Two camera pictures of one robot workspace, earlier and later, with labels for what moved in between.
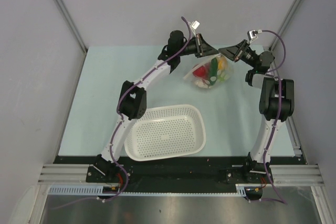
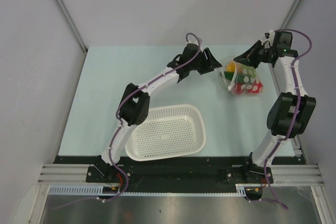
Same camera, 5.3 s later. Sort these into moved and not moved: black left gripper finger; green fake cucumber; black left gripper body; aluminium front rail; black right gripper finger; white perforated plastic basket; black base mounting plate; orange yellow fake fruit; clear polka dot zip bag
Moved: black left gripper finger; green fake cucumber; black right gripper finger; clear polka dot zip bag; black left gripper body; orange yellow fake fruit
Not moved: aluminium front rail; black base mounting plate; white perforated plastic basket
